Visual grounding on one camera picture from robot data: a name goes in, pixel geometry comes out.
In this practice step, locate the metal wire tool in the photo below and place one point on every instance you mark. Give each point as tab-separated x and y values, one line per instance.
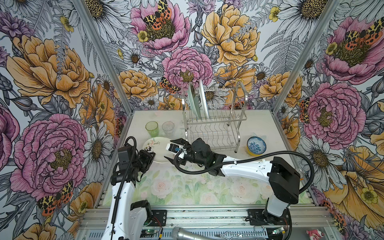
254	233

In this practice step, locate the front aluminium rail base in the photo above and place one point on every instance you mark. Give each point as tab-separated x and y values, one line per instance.
209	220

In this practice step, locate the right rear aluminium frame post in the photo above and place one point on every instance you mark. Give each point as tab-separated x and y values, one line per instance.
313	38

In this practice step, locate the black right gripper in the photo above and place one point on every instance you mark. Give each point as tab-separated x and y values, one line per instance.
182	154

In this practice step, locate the yellow plastic bowl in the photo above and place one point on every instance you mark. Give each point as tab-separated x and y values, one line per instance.
256	150

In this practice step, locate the aluminium frame post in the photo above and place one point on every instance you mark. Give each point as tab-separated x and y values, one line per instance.
95	37
313	38

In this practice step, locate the clear pink glass tumbler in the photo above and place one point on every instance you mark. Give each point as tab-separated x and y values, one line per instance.
168	129

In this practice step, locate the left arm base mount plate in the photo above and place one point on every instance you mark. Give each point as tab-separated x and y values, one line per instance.
158	216

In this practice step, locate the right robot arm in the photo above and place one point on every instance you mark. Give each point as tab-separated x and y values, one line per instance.
269	168

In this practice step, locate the pink white small toy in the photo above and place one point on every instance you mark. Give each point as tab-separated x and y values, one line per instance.
315	234

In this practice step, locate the white watermelon pattern plate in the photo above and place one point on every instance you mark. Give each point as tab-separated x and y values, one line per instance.
203	101

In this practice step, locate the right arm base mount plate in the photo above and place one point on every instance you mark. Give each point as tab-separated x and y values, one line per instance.
260	217

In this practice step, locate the metal two-tier dish rack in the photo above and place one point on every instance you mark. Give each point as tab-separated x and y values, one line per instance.
227	110

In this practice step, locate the left rear aluminium frame post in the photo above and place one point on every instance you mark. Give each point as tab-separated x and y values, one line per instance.
95	37

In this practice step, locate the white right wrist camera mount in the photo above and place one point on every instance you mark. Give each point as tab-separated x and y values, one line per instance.
174	148

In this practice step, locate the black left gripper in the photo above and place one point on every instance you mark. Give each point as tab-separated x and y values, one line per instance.
145	157

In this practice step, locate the teal rimmed plate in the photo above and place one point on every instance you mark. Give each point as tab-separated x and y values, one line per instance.
194	102

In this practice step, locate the green glass tumbler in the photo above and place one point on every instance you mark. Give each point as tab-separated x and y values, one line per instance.
152	128

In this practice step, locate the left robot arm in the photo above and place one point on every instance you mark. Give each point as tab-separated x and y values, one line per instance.
126	217

